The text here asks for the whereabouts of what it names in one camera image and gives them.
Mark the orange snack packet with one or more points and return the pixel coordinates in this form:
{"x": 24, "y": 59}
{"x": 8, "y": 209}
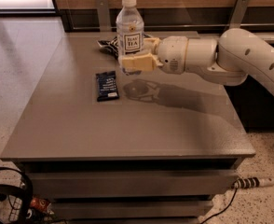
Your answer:
{"x": 41, "y": 205}

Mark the white striped power strip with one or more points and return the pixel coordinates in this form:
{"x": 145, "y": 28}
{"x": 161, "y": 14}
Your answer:
{"x": 253, "y": 182}

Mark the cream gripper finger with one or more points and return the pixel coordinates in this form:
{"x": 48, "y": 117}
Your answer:
{"x": 151, "y": 43}
{"x": 136, "y": 63}

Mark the grey drawer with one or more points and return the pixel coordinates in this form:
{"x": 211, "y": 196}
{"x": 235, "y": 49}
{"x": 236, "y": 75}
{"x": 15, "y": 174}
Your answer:
{"x": 132, "y": 183}
{"x": 131, "y": 209}

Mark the grey metal bracket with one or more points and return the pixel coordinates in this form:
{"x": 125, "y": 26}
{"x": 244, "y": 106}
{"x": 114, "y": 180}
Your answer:
{"x": 103, "y": 13}
{"x": 238, "y": 13}

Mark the dark blue snack bar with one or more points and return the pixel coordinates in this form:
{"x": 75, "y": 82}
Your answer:
{"x": 106, "y": 85}

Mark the lower grey drawer front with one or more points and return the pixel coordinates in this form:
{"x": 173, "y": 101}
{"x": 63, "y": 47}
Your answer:
{"x": 131, "y": 209}

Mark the clear plastic water bottle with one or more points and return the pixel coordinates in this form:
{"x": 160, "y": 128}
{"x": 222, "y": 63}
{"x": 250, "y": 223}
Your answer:
{"x": 130, "y": 33}

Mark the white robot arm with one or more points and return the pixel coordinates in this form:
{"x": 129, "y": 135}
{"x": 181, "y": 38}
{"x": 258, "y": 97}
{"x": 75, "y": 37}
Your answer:
{"x": 227, "y": 60}

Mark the left grey metal bracket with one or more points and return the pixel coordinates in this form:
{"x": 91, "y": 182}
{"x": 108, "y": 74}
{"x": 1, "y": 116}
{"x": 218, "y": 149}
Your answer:
{"x": 103, "y": 13}

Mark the right grey metal bracket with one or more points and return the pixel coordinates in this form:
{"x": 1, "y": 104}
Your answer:
{"x": 238, "y": 13}

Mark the blue chip bag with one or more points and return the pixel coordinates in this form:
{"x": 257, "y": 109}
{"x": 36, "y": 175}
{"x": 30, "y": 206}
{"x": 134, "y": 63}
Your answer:
{"x": 107, "y": 45}

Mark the upper grey drawer front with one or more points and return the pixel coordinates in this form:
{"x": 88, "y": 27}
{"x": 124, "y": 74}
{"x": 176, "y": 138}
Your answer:
{"x": 132, "y": 183}

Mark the grey drawer cabinet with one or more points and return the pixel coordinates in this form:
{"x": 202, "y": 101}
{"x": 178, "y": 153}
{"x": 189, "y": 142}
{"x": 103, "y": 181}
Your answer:
{"x": 159, "y": 122}

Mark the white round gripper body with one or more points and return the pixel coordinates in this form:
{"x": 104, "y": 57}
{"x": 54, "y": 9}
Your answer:
{"x": 171, "y": 54}

